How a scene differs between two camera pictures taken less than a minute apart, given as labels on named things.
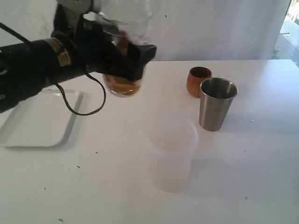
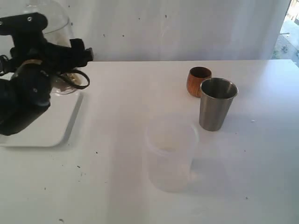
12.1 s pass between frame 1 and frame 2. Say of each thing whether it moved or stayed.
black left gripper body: moved
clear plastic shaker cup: moved
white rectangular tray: stayed
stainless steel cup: stayed
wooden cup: stayed
